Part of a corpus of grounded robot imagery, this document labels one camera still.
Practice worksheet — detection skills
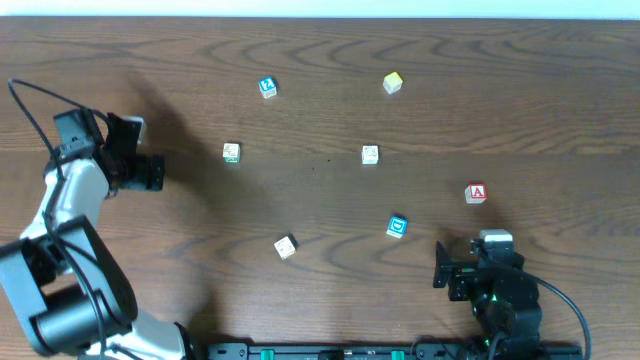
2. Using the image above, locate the blue number 2 block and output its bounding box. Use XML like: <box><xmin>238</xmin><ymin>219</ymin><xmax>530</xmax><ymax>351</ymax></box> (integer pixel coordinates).
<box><xmin>259</xmin><ymin>76</ymin><xmax>278</xmax><ymax>99</ymax></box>

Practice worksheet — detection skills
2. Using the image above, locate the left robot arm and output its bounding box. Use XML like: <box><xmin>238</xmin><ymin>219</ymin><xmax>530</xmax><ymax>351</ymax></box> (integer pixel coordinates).
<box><xmin>1</xmin><ymin>108</ymin><xmax>206</xmax><ymax>359</ymax></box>

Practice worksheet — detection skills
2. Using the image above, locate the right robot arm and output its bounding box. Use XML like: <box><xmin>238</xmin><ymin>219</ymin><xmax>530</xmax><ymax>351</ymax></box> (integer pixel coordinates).
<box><xmin>433</xmin><ymin>239</ymin><xmax>542</xmax><ymax>359</ymax></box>

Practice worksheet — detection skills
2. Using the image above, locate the blue picture wooden block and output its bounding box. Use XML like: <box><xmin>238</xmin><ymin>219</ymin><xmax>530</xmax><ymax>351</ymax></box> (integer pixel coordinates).
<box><xmin>386</xmin><ymin>216</ymin><xmax>408</xmax><ymax>239</ymax></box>

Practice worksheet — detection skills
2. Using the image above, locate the red letter A block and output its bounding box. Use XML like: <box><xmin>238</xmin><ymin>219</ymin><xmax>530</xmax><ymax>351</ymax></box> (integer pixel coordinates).
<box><xmin>464</xmin><ymin>184</ymin><xmax>488</xmax><ymax>204</ymax></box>

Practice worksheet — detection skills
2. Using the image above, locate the green picture wooden block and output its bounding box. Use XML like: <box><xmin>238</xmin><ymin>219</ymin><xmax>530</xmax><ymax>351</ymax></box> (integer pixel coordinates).
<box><xmin>223</xmin><ymin>143</ymin><xmax>241</xmax><ymax>163</ymax></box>

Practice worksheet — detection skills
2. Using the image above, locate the plain engraved wooden block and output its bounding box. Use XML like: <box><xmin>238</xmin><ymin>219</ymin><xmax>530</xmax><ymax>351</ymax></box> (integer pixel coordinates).
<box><xmin>361</xmin><ymin>145</ymin><xmax>379</xmax><ymax>165</ymax></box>

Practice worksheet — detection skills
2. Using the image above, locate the plain tilted wooden block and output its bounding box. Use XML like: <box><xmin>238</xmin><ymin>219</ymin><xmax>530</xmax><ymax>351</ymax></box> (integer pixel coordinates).
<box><xmin>274</xmin><ymin>236</ymin><xmax>296</xmax><ymax>259</ymax></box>

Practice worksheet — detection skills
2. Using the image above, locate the yellow top wooden block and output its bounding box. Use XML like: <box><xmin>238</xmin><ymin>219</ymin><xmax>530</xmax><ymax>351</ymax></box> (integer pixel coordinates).
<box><xmin>383</xmin><ymin>72</ymin><xmax>404</xmax><ymax>94</ymax></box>

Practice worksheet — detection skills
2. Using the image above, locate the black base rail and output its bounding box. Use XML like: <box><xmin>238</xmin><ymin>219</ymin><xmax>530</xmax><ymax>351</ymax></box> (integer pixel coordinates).
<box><xmin>207</xmin><ymin>340</ymin><xmax>583</xmax><ymax>360</ymax></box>

